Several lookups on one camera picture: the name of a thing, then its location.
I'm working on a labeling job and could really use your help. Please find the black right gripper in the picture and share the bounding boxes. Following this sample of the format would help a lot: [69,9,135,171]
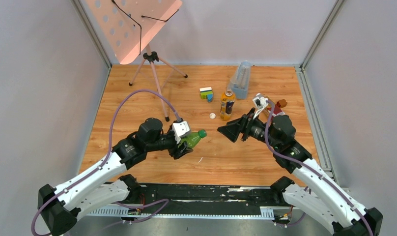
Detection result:
[217,108,280,149]

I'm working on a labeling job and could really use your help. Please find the green plastic bottle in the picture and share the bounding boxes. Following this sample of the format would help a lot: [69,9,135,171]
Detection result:
[179,129,207,148]

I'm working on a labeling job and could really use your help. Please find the yellow blue milk tea bottle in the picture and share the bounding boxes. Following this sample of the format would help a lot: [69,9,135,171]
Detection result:
[220,89,236,120]

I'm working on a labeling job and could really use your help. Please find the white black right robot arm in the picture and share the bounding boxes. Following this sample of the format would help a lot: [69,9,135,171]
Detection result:
[217,108,383,236]

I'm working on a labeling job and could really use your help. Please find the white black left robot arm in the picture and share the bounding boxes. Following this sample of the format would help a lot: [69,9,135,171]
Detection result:
[37,118,193,236]

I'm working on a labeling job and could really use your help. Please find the clear blue detergent bottle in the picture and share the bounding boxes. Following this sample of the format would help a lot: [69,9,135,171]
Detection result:
[227,60,252,100]

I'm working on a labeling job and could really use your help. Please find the red yellow tea bottle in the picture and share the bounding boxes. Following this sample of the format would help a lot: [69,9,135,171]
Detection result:
[264,105,285,117]

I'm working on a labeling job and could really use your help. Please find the coloured toy brick stack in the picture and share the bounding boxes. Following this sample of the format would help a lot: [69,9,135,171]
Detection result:
[199,87,214,103]

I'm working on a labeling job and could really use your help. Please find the brown small block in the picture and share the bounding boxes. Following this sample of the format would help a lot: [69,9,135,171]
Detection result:
[276,99,287,109]

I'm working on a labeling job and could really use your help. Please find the pink music stand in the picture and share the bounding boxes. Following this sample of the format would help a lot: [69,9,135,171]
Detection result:
[85,0,189,122]

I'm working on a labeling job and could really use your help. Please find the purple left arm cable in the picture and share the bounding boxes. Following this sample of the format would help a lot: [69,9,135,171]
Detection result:
[30,89,183,236]

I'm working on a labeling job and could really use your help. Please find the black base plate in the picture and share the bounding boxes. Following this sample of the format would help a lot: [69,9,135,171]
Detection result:
[121,183,291,216]

